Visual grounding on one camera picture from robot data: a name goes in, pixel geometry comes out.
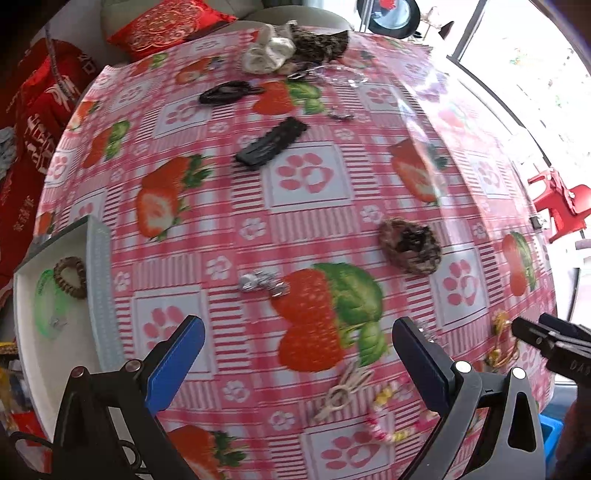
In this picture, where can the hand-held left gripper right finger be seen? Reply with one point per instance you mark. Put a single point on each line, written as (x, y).
(418, 369)

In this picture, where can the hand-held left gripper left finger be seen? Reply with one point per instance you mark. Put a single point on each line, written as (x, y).
(178, 364)

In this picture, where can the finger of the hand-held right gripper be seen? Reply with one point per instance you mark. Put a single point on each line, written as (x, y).
(528, 331)
(561, 323)

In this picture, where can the silver rhinestone hair clip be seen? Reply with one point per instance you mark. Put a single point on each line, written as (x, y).
(258, 281)

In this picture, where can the white jewelry tray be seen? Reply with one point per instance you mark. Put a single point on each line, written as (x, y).
(46, 360)

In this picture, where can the black hair claw clip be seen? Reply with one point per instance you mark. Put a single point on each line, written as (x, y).
(272, 143)

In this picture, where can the person's right forearm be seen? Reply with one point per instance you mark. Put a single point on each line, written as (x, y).
(575, 438)

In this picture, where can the blue plastic box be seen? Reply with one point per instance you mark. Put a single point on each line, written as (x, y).
(549, 431)

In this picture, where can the metal tablecloth clip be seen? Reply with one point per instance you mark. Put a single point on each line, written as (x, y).
(535, 223)

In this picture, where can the red plastic stool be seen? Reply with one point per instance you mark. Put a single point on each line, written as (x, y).
(563, 203)

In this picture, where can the brown leopard scrunchie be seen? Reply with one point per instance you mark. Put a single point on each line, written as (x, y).
(411, 247)

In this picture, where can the strawberry printed pink tablecloth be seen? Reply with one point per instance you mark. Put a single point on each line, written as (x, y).
(300, 221)

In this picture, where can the red printed cloth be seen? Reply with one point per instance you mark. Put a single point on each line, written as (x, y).
(37, 115)

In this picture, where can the white scrunchie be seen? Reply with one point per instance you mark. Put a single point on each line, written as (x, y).
(268, 53)

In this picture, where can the dark leopard scrunchie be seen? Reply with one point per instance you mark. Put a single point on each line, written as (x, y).
(318, 44)

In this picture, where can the red embroidered pillow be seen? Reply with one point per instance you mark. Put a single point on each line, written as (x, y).
(166, 23)

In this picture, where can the round black mirror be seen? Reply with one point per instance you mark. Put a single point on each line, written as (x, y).
(392, 16)

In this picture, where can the beige sofa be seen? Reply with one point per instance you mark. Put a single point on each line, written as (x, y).
(300, 16)

